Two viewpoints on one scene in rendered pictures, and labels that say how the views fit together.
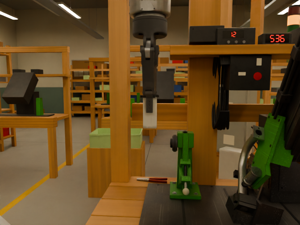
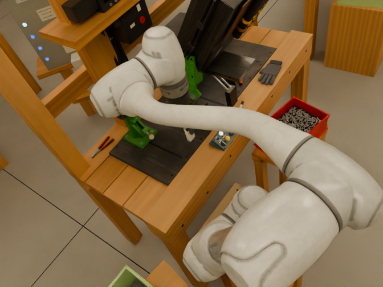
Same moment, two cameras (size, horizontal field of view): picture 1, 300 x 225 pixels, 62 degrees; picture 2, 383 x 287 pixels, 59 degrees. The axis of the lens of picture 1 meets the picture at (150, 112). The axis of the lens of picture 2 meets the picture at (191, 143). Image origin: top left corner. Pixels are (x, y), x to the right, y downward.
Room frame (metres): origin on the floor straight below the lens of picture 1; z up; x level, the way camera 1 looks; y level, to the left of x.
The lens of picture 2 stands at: (-0.01, 0.58, 2.19)
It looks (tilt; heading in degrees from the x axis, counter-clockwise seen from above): 49 degrees down; 315
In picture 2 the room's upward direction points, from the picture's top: 18 degrees counter-clockwise
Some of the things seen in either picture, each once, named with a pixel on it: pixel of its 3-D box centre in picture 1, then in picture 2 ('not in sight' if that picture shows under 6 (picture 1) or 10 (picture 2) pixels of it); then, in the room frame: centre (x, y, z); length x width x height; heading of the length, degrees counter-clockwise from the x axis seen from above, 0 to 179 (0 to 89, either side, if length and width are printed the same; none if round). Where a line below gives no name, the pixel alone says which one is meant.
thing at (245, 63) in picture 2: not in sight; (214, 62); (0.81, -0.59, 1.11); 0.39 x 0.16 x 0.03; 175
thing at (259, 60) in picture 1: (246, 73); (127, 18); (1.13, -0.43, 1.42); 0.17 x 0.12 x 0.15; 85
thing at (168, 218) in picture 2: not in sight; (242, 121); (0.64, -0.50, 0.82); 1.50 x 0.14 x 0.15; 85
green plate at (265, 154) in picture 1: (276, 143); (189, 70); (0.86, -0.44, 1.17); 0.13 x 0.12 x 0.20; 85
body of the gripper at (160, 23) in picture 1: (149, 40); (179, 101); (0.56, 0.00, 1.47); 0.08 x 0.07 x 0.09; 175
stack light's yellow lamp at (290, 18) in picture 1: (293, 21); not in sight; (1.20, -0.67, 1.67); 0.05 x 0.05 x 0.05
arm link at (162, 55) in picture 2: not in sight; (160, 56); (0.56, 0.01, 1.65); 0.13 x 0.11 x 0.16; 70
